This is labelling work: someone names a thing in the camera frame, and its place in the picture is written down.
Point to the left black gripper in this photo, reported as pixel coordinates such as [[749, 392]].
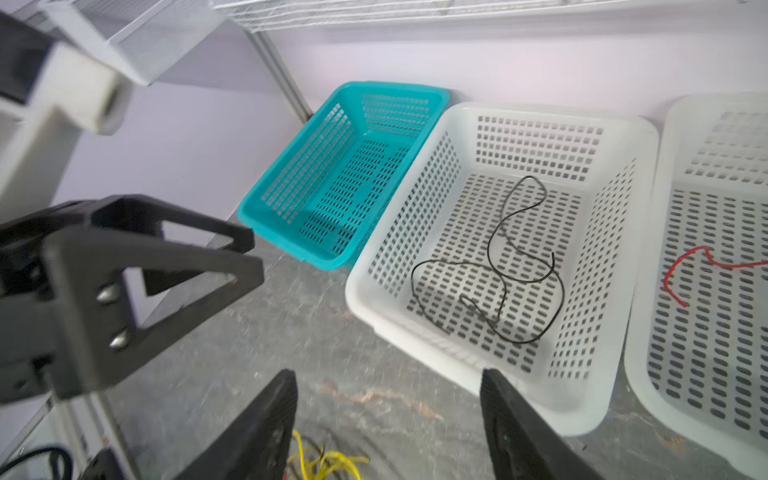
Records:
[[99, 341]]

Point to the white plastic basket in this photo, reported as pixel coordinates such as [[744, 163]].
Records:
[[696, 345], [513, 243]]

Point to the teal plastic basket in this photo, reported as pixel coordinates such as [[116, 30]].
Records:
[[323, 196]]

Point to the aluminium cage frame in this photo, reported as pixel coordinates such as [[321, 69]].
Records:
[[273, 60]]

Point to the middle white plastic basket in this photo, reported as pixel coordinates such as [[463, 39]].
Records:
[[513, 243]]

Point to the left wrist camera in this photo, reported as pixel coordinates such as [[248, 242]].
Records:
[[50, 94]]

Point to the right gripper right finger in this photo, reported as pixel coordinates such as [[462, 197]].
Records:
[[521, 443]]

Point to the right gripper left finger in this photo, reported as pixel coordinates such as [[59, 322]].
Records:
[[256, 444]]

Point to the right white plastic basket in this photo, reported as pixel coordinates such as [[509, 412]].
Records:
[[696, 345]]

